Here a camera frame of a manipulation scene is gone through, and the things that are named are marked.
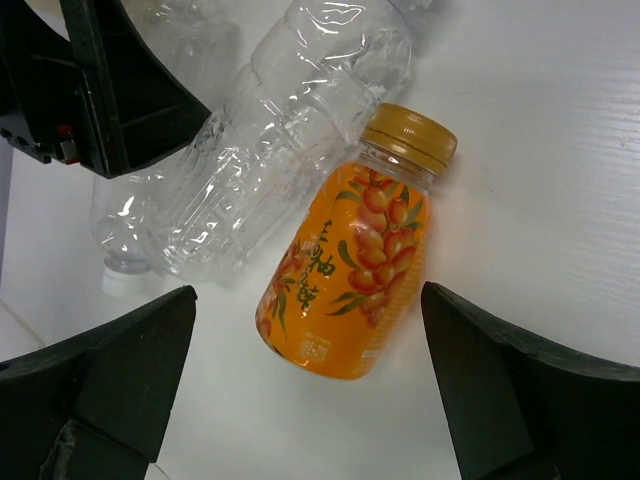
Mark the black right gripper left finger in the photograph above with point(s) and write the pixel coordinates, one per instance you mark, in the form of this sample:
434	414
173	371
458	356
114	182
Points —
97	405

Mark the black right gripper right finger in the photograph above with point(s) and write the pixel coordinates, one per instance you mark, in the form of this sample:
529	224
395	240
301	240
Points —
520	406

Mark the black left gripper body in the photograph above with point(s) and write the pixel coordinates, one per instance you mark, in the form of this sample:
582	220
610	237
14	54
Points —
42	105

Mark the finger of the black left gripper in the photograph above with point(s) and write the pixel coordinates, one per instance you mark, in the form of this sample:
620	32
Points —
134	112

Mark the clear bottle white cap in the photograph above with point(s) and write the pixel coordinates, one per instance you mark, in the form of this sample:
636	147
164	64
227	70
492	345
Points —
293	110

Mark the small orange juice bottle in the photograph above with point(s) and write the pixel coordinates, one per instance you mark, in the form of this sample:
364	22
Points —
356	262

